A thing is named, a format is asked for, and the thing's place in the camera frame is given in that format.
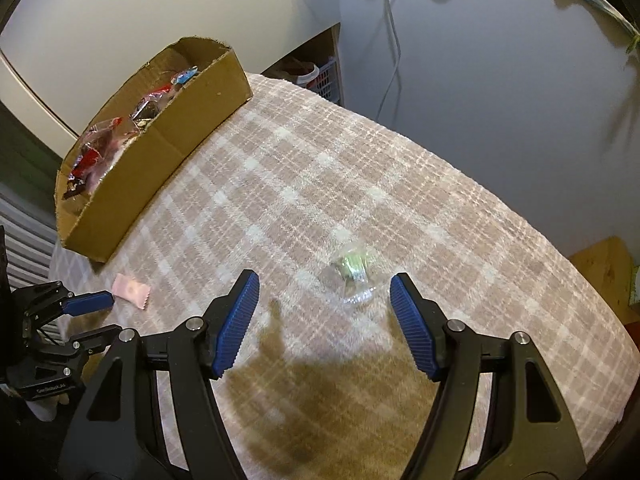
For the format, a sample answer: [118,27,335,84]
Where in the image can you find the white plastic basket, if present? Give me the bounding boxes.
[297,57,344,107]

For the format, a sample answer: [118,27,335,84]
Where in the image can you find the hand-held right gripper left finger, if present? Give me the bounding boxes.
[57,269,261,480]

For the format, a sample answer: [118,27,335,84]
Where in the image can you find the brown cardboard box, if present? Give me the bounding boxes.
[54,36,252,264]

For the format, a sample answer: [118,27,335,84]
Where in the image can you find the pink snack packet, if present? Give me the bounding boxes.
[113,274,151,310]

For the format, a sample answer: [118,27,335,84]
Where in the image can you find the white cable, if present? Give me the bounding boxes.
[270,0,402,122]

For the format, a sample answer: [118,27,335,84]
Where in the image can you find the grey slatted panel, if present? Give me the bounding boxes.
[0,194,57,288]

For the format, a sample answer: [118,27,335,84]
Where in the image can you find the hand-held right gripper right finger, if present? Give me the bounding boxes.
[390,273,587,480]

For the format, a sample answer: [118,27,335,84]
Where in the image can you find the pile of mixed wrappers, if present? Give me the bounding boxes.
[62,65,202,202]

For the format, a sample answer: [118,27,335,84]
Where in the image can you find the clear green candy packet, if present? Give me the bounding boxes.
[322,244,379,307]

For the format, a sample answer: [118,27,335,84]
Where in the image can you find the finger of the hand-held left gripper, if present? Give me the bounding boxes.
[15,281,116,322]
[37,324,124,361]

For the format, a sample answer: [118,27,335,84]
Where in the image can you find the wooden board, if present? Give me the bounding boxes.
[569,236,640,322]

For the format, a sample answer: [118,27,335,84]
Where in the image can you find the red brown bag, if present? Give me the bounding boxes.
[276,57,321,86]

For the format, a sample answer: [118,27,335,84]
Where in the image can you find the plaid blanket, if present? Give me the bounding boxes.
[50,72,633,480]

